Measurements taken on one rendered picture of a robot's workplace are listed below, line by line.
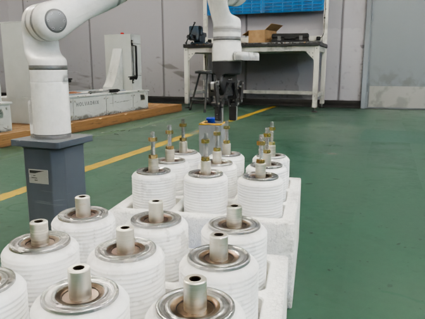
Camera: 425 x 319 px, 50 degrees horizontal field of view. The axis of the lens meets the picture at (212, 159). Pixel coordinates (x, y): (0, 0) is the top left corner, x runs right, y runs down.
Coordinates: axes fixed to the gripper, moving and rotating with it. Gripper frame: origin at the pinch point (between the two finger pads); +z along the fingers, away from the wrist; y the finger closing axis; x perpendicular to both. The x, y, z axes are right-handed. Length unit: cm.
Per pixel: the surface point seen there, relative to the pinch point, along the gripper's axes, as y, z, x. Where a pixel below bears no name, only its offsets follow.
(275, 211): 19.6, 16.1, 24.1
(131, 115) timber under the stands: -206, 30, -230
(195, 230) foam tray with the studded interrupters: 29.4, 20.0, 11.1
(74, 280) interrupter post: 74, 8, 29
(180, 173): 16.9, 12.2, -2.2
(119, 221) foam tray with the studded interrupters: 35.3, 19.2, -4.3
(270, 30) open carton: -405, -56, -190
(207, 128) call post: -9.7, 5.0, -12.6
